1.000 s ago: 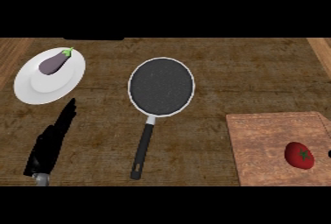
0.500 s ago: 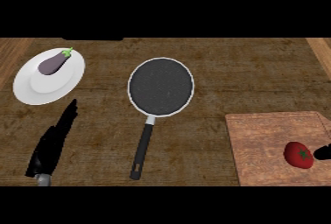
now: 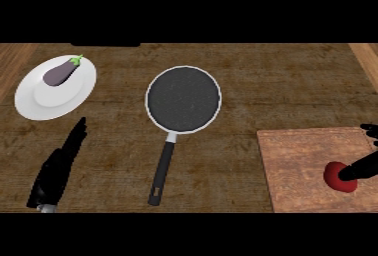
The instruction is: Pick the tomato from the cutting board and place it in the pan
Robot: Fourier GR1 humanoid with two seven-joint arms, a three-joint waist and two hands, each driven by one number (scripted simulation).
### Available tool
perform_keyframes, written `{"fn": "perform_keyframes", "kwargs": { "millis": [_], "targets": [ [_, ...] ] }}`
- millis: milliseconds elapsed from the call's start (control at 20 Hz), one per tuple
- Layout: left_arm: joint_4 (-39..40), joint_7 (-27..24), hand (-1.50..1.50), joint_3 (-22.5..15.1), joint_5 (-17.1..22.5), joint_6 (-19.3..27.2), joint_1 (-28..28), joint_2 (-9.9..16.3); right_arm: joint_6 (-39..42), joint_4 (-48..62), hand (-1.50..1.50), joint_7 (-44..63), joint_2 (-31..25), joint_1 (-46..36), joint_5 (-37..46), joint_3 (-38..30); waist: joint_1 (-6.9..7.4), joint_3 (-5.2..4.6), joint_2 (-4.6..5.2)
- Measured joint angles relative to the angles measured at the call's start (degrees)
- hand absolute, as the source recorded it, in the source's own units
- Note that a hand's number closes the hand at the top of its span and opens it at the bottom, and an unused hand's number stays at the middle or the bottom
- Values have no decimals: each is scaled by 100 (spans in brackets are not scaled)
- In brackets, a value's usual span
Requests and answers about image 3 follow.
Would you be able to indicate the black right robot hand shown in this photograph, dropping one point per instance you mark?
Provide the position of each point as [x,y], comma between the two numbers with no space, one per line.
[362,168]

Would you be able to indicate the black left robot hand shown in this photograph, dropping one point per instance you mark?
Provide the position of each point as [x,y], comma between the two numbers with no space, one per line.
[53,170]

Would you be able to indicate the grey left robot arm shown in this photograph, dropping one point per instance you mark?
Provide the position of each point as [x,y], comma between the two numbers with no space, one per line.
[48,209]

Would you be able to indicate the red tomato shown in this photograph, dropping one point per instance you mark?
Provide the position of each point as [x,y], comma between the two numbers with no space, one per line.
[334,180]

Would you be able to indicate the wooden cutting board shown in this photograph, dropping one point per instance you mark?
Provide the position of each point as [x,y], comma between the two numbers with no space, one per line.
[304,173]

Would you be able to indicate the black frying pan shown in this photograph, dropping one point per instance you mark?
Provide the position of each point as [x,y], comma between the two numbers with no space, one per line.
[182,100]

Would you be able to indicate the white round plate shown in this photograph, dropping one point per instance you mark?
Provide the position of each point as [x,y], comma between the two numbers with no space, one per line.
[52,96]

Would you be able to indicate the purple eggplant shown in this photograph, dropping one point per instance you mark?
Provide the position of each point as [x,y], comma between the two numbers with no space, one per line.
[59,74]

